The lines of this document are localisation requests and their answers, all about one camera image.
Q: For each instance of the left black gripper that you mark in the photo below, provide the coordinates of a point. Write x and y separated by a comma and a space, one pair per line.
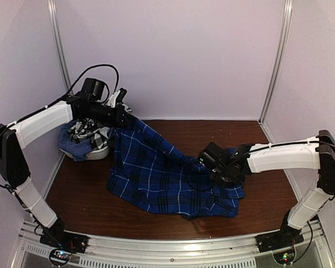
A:
116, 120

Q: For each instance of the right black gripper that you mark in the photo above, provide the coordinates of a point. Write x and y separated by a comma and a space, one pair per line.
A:
220, 182

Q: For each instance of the blue plaid long sleeve shirt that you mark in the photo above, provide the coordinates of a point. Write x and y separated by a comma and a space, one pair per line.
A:
152, 174

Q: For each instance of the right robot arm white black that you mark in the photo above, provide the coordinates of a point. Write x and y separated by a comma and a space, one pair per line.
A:
315, 153

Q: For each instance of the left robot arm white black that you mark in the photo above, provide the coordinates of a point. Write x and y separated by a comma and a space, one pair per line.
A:
15, 137

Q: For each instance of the black white patterned shirt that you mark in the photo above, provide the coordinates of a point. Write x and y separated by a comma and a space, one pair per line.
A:
96, 111

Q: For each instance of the white laundry basket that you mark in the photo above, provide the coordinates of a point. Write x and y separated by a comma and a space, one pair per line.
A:
87, 155

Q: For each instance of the small blue check shirt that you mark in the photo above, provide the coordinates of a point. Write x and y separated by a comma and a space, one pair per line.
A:
86, 133

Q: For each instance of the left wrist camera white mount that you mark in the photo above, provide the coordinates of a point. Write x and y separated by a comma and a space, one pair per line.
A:
116, 98

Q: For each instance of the front aluminium rail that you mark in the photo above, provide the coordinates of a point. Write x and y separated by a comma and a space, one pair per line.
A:
235, 251

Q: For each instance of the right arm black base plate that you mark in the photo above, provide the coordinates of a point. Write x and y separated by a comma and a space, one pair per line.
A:
276, 240

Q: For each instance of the left aluminium corner post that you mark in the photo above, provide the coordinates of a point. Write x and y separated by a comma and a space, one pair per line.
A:
54, 20

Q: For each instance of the aluminium corner post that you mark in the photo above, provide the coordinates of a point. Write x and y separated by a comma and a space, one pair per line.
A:
54, 20
281, 47

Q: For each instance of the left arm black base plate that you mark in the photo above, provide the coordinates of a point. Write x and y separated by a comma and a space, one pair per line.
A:
72, 242

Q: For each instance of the right aluminium corner post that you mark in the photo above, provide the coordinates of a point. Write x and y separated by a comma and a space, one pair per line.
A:
281, 47

